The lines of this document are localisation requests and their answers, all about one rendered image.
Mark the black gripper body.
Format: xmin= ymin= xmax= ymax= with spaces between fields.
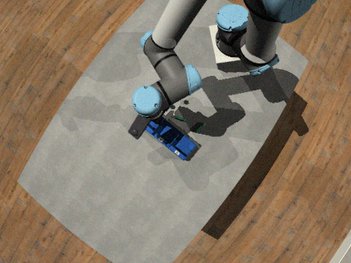
xmin=152 ymin=106 xmax=170 ymax=124

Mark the blue rack of bins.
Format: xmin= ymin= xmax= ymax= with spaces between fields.
xmin=145 ymin=117 xmax=197 ymax=161

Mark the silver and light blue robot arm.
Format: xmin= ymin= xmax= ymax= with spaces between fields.
xmin=128 ymin=0 xmax=317 ymax=139

